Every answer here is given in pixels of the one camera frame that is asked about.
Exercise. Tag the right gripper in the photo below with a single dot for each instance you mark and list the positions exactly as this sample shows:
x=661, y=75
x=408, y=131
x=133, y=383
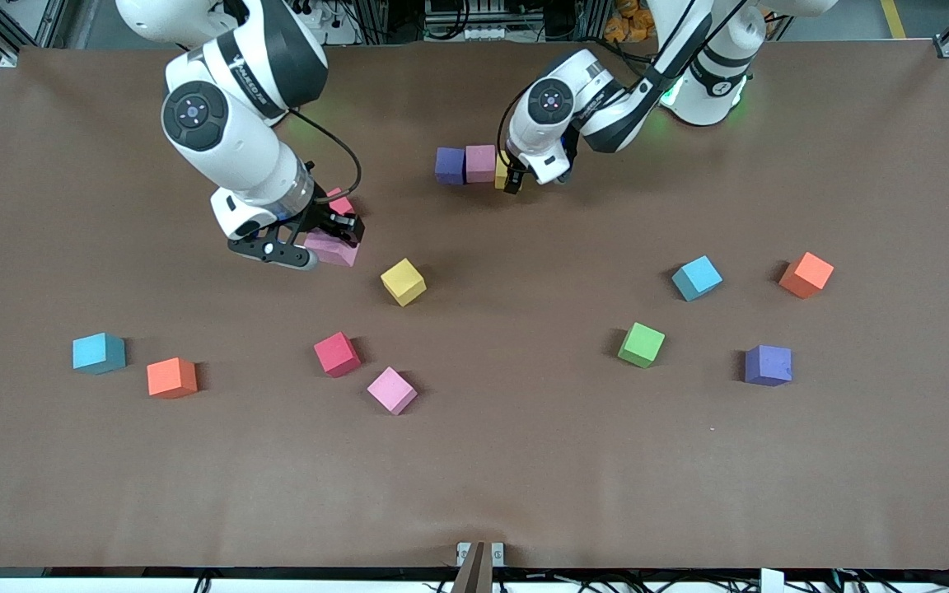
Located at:
x=325, y=217

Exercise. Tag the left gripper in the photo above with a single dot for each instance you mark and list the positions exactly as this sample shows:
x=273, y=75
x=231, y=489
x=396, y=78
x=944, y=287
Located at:
x=514, y=179

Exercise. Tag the yellow foam cube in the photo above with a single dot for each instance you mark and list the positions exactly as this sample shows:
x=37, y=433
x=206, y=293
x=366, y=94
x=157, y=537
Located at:
x=403, y=282
x=502, y=169

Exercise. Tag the pink foam cube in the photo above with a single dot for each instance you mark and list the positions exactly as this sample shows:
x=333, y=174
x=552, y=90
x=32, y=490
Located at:
x=330, y=252
x=392, y=390
x=480, y=163

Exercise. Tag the purple foam cube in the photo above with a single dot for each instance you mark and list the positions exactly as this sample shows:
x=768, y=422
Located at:
x=450, y=165
x=768, y=365

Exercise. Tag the green foam cube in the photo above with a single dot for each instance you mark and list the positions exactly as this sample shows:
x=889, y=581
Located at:
x=641, y=344

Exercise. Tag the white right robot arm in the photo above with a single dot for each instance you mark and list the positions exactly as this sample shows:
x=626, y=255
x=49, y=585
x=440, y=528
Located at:
x=236, y=156

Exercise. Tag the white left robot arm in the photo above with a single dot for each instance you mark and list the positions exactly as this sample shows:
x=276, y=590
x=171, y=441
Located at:
x=709, y=91

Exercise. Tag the red foam cube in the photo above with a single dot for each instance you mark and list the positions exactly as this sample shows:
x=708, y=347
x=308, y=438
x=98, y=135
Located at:
x=337, y=354
x=343, y=203

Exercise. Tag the white power strip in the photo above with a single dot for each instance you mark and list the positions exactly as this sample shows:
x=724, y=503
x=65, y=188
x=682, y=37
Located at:
x=484, y=33
x=318, y=15

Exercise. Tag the light blue foam cube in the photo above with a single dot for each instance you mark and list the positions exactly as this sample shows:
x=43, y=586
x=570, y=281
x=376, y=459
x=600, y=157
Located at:
x=98, y=352
x=697, y=278

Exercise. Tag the orange foam cube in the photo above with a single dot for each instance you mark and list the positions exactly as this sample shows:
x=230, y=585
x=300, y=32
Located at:
x=806, y=275
x=171, y=378

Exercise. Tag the brown table cover sheet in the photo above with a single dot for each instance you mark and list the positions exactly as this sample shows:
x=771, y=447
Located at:
x=524, y=461

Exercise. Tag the small white box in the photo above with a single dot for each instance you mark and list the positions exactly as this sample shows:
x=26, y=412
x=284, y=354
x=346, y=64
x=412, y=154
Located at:
x=771, y=581

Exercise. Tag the metal clamp bracket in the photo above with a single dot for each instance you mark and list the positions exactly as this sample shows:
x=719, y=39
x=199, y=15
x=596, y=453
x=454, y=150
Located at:
x=497, y=553

